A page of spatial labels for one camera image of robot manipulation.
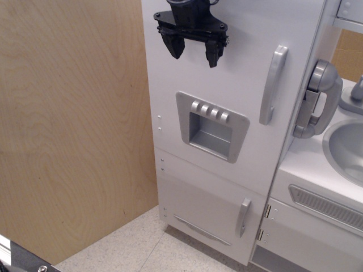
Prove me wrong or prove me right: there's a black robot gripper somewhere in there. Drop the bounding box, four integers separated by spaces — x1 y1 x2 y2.
154 1 229 68

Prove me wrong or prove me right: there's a white toy fridge door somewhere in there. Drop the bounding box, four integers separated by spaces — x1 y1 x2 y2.
142 1 339 196

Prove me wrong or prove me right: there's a white toy fridge cabinet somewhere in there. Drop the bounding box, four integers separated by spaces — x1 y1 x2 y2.
142 1 340 264

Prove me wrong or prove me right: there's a grey ice dispenser panel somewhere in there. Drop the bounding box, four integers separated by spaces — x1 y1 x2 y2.
176 91 250 163

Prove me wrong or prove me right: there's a grey toy telephone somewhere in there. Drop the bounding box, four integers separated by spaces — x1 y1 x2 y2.
293 59 343 139

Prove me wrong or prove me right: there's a white upper cabinet corner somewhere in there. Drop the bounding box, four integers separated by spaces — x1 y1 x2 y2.
334 0 363 33

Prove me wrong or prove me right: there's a white lower freezer door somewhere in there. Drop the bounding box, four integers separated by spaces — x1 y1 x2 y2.
155 148 265 265

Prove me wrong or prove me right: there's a grey toy faucet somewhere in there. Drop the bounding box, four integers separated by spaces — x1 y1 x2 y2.
339 76 362 115

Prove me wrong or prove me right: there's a grey toy sink basin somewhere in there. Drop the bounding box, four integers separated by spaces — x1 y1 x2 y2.
323 120 362 186

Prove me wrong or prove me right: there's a white toy kitchen counter unit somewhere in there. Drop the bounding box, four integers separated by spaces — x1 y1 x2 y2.
249 78 363 272

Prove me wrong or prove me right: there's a grey vent panel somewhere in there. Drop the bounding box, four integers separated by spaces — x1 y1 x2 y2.
288 185 362 232

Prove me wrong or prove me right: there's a black base with screw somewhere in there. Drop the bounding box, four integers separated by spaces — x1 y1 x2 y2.
1 235 59 272

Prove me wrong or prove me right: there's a grey fridge door handle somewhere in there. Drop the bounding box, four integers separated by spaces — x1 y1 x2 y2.
259 45 289 125

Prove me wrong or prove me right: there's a grey freezer door handle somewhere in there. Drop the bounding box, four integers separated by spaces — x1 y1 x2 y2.
235 198 251 238

